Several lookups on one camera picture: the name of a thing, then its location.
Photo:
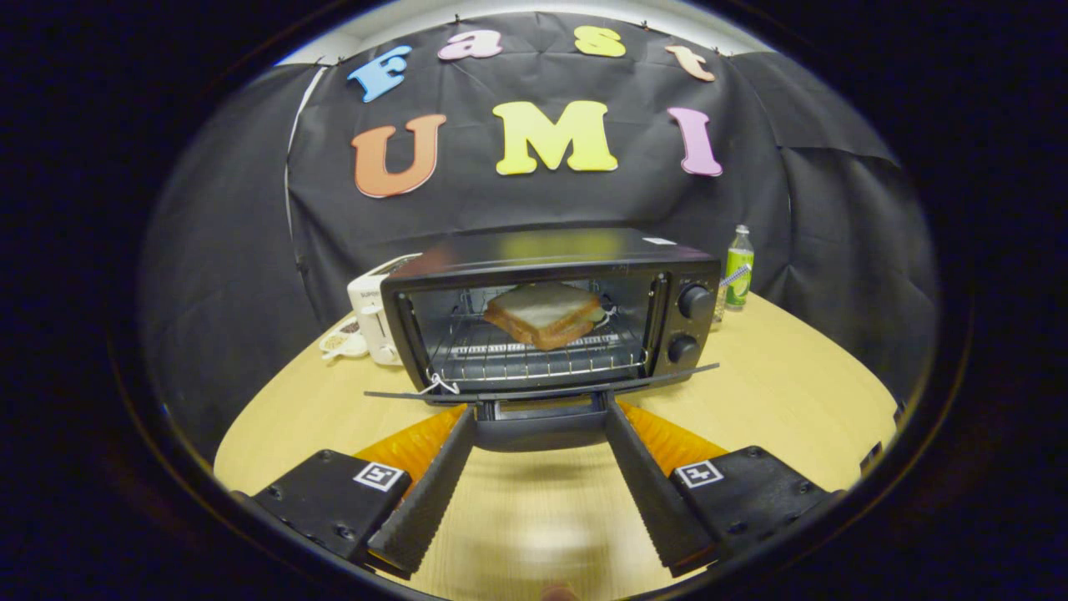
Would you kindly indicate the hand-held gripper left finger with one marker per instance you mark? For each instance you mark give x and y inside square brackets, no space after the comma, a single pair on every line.
[430,492]

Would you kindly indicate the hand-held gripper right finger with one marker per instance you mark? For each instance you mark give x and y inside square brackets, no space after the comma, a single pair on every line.
[647,492]

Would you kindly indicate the white bread sandwich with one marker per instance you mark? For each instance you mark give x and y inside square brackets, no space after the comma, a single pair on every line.
[542,305]

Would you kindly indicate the black toaster oven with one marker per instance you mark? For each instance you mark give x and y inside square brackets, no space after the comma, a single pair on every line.
[551,250]

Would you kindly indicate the white pop-up toaster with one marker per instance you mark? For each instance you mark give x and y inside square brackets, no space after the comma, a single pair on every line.
[367,309]

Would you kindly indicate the small white divided dish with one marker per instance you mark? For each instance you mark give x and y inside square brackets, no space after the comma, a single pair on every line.
[342,342]

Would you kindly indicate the striped stick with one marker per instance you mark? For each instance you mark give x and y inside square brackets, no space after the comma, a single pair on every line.
[729,280]

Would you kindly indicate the green drink bottle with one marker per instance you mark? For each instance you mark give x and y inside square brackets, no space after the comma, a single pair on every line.
[740,250]

